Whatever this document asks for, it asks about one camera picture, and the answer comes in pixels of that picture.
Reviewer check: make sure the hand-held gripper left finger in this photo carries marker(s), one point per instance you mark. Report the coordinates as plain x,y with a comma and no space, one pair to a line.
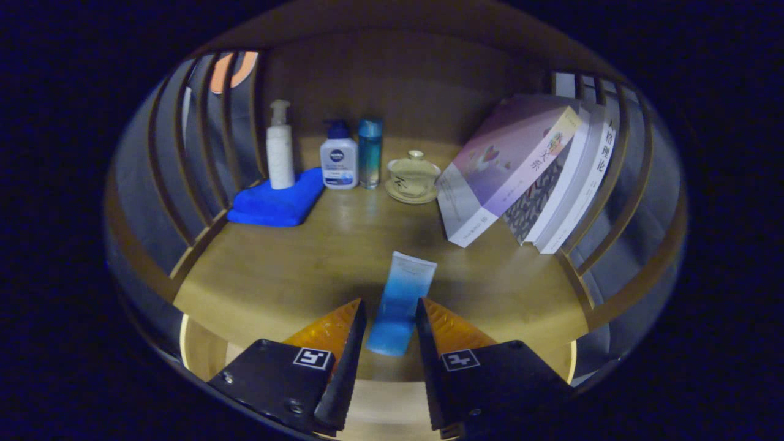
349,367

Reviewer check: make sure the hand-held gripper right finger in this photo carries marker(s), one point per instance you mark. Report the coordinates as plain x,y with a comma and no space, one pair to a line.
429,367

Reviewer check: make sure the blue white tube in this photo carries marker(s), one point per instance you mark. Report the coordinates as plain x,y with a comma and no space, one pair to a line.
401,300

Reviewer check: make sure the wooden countertop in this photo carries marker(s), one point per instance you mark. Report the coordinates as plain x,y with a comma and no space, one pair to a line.
294,269

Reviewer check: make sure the wooden cabinet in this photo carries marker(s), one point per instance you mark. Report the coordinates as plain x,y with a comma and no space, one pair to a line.
398,79

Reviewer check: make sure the blue folded cloth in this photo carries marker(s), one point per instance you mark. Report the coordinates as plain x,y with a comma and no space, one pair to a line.
275,205

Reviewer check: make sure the beige lidded tea cup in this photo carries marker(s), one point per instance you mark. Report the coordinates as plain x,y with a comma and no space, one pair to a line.
413,177

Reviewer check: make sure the white book patterned cover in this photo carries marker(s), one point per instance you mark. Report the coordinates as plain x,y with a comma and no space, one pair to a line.
533,202

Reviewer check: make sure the white lotion bottle blue cap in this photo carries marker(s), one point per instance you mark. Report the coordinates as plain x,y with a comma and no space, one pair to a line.
339,162

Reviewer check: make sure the purple book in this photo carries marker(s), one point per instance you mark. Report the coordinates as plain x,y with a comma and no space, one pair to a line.
502,165

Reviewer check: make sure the teal slim bottle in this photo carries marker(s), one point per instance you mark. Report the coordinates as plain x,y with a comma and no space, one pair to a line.
370,153

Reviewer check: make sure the white pump bottle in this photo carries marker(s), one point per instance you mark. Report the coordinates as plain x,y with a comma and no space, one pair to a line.
280,159

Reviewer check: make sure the white book black title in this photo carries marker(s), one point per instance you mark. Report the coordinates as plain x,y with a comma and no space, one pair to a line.
597,177

